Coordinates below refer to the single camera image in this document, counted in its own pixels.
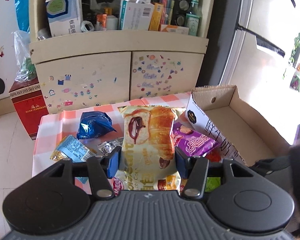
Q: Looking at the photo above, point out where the croissant snack bag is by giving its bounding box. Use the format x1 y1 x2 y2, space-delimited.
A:
113 106 185 191

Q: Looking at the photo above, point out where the clear plastic bag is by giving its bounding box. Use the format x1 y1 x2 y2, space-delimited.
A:
14 30 37 82

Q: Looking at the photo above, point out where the orange slim box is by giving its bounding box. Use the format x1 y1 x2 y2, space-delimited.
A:
148 3 164 31

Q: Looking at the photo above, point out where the beige cabinet with stickers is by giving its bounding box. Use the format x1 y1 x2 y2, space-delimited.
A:
29 0 214 114

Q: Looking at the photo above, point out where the silver foil snack packet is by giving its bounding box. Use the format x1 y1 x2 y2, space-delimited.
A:
97 137 123 155

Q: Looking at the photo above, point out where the light blue snack packet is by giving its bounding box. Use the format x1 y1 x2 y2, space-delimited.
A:
50 135 96 163

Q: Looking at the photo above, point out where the white blue tissue box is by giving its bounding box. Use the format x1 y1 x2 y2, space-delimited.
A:
45 0 83 37

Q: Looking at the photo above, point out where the orange white flat box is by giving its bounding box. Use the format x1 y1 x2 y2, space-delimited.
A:
159 24 189 35

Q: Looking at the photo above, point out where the cardboard box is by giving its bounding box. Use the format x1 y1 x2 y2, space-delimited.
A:
185 85 290 166

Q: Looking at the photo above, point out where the blue foil snack bag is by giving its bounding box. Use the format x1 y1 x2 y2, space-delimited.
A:
76 111 116 140

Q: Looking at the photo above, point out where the pink checkered tablecloth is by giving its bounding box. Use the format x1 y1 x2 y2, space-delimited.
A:
32 92 190 176

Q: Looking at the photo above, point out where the green glass bottle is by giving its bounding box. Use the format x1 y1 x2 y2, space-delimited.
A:
185 0 202 36

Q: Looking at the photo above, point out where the purple snack packet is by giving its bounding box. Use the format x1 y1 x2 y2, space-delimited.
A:
173 122 219 157

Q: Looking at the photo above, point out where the red gift box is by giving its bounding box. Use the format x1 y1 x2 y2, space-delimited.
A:
9 77 49 140

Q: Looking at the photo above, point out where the white teal medicine box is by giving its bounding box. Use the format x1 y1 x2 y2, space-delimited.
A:
118 0 154 30

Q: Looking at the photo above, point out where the red snack packet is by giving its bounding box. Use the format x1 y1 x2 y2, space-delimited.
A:
205 148 223 163

